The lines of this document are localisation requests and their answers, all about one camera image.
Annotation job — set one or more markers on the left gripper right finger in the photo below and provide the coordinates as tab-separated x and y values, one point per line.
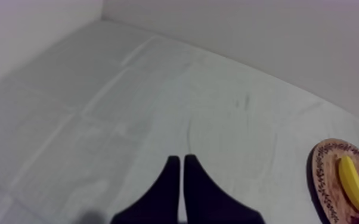
204	203

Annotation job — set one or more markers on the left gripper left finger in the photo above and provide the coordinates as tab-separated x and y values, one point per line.
162	200

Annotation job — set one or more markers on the round wooden board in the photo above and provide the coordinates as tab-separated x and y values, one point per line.
329	184

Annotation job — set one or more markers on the yellow toy banana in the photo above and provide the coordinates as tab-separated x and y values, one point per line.
353	184

